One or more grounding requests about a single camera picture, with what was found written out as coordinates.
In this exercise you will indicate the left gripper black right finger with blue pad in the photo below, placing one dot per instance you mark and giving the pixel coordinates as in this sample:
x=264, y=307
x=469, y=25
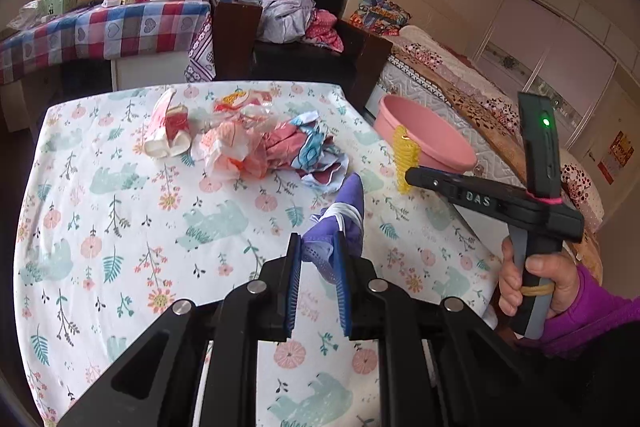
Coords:
x=438, y=365

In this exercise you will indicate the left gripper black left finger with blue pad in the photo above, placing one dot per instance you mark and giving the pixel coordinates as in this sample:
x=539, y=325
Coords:
x=197, y=365

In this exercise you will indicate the yellow mesh wrapper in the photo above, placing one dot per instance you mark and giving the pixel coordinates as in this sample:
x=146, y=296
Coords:
x=406, y=156

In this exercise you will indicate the purple cloth bundle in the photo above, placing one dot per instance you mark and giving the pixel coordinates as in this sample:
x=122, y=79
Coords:
x=345, y=215

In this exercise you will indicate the red pink paper cups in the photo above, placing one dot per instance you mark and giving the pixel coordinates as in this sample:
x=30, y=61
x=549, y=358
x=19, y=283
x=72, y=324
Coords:
x=168, y=133

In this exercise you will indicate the pink plastic wrappers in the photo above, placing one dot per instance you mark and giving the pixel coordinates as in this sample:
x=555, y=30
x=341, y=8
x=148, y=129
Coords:
x=247, y=135

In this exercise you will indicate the purple sleeve forearm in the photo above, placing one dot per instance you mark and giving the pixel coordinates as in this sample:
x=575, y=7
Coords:
x=583, y=311

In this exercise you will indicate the person's right hand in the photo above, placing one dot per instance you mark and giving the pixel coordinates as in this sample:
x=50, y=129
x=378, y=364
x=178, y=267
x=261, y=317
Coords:
x=558, y=269

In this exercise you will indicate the pink plastic basin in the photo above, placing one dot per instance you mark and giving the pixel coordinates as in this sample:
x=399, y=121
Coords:
x=442, y=146

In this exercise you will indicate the bed with patterned quilt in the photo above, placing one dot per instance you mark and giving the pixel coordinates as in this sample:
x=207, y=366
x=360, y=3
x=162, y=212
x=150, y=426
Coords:
x=425, y=72

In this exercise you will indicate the pink sliding wardrobe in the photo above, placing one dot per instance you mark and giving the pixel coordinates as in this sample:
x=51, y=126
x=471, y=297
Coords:
x=564, y=49

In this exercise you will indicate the black leather armchair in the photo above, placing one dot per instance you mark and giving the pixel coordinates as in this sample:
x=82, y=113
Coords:
x=356, y=69

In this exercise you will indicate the colourful cartoon pillow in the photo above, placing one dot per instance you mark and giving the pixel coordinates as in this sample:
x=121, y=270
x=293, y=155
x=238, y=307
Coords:
x=380, y=17

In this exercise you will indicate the pile of clothes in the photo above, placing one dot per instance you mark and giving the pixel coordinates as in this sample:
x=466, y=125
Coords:
x=287, y=21

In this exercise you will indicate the plaid tablecloth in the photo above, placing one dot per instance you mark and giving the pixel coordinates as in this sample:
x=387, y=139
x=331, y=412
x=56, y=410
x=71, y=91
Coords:
x=103, y=34

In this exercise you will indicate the dark wooden side cabinet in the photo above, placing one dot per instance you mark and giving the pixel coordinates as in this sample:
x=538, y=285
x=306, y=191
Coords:
x=234, y=26

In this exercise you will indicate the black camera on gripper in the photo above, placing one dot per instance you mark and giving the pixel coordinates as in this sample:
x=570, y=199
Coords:
x=541, y=147

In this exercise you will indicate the white table frame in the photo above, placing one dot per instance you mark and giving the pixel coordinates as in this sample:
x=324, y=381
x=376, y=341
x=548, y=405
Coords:
x=24, y=102

